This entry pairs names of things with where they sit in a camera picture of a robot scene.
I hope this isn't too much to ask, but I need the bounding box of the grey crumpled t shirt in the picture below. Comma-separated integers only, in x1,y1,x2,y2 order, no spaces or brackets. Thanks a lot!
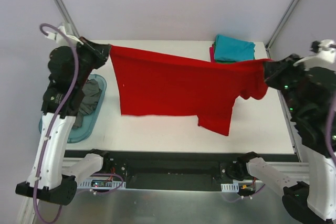
72,79,102,129

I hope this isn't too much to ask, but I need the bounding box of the right white cable duct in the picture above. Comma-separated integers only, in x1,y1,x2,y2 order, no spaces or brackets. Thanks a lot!
220,183,239,193

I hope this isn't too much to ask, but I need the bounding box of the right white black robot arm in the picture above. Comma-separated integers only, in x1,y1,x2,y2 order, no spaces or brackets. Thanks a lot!
236,54,335,223

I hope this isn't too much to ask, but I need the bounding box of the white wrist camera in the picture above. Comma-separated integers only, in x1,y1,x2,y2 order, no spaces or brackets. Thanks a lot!
293,39,335,69
47,22,79,45

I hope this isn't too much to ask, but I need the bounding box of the white cable duct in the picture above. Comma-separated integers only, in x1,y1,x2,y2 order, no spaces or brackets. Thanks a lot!
77,179,126,190
220,183,239,193

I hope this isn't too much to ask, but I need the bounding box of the green folded t shirt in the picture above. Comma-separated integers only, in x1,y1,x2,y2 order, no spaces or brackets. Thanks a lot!
212,42,257,65

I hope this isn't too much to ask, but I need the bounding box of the teal folded t shirt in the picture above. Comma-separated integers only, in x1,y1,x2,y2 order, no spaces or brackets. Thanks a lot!
214,34,255,62

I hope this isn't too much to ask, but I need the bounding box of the left white cable duct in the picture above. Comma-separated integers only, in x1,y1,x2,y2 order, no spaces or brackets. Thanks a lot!
77,179,126,190

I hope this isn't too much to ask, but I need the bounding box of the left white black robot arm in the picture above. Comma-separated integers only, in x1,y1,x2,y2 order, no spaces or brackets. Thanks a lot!
15,37,111,206

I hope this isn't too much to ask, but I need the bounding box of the blue plastic bin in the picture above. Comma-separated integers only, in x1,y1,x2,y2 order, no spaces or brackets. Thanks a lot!
38,73,108,144

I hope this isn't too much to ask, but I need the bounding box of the red t shirt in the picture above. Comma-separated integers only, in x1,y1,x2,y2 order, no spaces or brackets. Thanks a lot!
110,46,268,136

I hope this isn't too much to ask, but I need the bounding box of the right aluminium frame post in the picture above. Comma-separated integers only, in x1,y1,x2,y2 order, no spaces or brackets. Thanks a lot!
265,0,301,52

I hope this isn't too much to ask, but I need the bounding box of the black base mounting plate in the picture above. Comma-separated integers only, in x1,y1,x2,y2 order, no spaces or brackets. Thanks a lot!
99,151,240,192

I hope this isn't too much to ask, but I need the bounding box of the pink folded t shirt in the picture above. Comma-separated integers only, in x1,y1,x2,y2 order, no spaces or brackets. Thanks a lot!
209,47,216,63

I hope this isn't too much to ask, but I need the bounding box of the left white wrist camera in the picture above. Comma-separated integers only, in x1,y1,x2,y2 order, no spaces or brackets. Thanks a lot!
47,22,79,45

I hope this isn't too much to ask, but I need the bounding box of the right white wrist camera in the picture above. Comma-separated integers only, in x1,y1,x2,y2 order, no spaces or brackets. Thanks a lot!
293,39,335,69

